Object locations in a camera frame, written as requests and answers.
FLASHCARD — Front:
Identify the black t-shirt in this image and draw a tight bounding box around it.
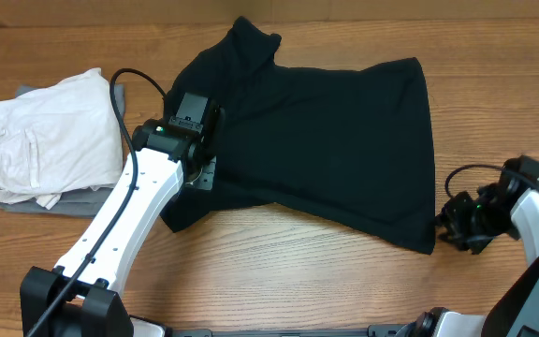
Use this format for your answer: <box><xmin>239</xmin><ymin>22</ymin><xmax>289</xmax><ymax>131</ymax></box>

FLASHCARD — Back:
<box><xmin>161</xmin><ymin>18</ymin><xmax>435</xmax><ymax>254</ymax></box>

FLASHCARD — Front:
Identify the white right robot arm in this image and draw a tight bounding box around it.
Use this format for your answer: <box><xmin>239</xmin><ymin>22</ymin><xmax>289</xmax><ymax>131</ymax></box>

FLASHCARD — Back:
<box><xmin>399</xmin><ymin>155</ymin><xmax>539</xmax><ymax>337</ymax></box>

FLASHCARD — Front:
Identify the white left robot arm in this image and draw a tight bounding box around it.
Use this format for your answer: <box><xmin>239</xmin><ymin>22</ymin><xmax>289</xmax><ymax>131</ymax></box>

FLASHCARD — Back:
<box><xmin>20</xmin><ymin>94</ymin><xmax>224</xmax><ymax>337</ymax></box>

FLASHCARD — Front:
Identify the white folded garment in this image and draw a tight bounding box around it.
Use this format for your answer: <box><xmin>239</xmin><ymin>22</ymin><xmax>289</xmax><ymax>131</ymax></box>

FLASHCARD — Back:
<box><xmin>0</xmin><ymin>66</ymin><xmax>124</xmax><ymax>210</ymax></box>

